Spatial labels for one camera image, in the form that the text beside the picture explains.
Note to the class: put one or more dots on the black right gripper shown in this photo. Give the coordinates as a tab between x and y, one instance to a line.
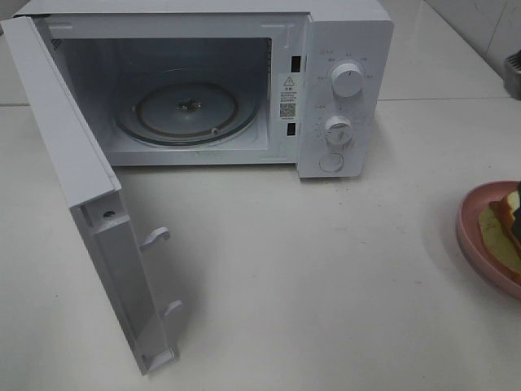
516	226

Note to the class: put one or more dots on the white bread sandwich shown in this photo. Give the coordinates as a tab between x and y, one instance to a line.
495	223

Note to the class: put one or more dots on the pink round plate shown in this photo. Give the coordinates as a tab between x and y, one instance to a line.
470	238

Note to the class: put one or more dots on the round door release button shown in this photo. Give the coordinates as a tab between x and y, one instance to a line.
331	162

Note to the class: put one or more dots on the white timer knob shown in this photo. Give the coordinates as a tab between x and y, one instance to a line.
338	130

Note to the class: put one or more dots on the white microwave door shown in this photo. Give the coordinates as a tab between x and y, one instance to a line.
92	191

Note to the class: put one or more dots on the white upper power knob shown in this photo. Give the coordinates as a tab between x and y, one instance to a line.
347	79

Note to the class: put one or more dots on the white microwave oven body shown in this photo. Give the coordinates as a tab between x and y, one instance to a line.
102	43

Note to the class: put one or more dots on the white warning label sticker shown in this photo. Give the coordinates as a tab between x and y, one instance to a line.
288	96

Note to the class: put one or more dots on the glass microwave turntable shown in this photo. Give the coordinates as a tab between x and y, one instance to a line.
187	107

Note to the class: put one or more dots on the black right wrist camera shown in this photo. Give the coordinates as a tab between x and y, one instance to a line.
512	75

